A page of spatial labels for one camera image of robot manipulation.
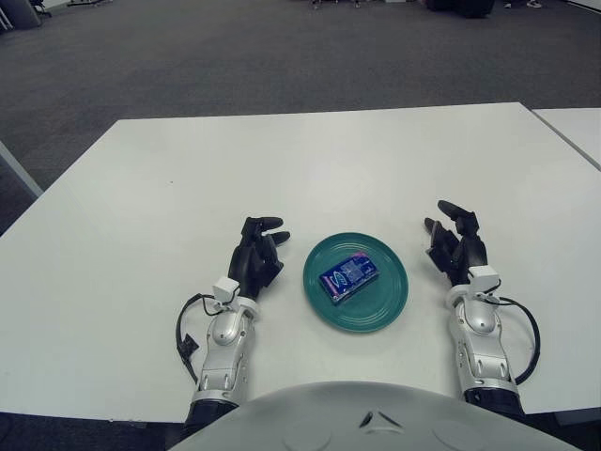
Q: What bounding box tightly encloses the teal green round plate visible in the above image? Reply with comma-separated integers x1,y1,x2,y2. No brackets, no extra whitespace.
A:
302,231,409,335

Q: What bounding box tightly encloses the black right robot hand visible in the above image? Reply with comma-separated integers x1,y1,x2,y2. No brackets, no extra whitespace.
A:
424,199,489,288

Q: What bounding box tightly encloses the adjacent white table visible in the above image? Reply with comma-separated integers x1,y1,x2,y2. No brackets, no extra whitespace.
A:
533,107,601,170

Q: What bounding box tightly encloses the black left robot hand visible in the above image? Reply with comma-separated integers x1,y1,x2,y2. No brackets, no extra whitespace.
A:
228,215,291,302

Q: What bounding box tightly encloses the blue gum box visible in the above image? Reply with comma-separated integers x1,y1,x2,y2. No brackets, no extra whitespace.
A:
317,252,380,307

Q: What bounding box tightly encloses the silver robot torso shell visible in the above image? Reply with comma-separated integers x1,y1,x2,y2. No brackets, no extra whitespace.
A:
168,381,583,451

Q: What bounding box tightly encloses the dark background furniture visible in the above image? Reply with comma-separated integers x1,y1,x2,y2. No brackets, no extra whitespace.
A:
424,0,497,19

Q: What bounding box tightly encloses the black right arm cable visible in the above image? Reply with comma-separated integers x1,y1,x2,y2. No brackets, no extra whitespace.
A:
487,295,540,386

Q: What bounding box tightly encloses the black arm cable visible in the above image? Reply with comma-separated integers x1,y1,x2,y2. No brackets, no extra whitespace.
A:
176,293,222,386
487,295,540,386

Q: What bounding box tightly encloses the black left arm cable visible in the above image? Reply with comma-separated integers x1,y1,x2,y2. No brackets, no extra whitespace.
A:
176,293,222,386

